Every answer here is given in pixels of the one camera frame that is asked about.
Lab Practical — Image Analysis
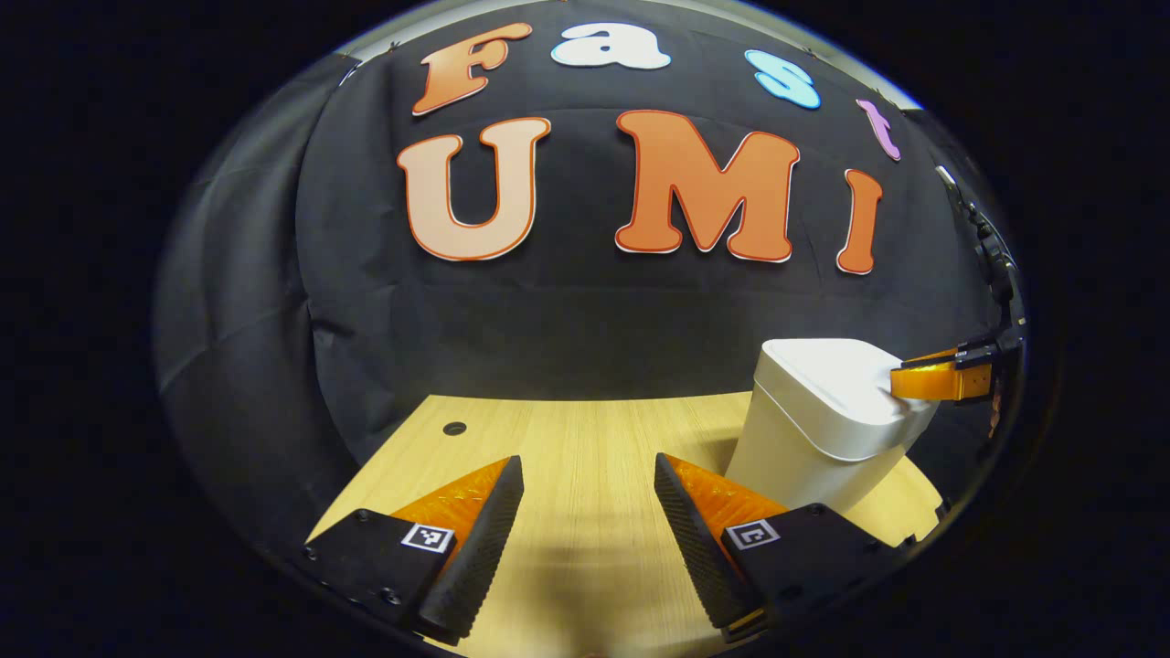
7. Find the white desktop garbage bin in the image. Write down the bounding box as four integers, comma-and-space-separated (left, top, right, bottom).
725, 338, 941, 515

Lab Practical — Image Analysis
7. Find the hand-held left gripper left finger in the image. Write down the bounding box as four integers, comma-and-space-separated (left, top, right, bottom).
302, 455, 527, 645

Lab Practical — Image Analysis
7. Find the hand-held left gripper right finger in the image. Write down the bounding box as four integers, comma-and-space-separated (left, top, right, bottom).
653, 451, 915, 643

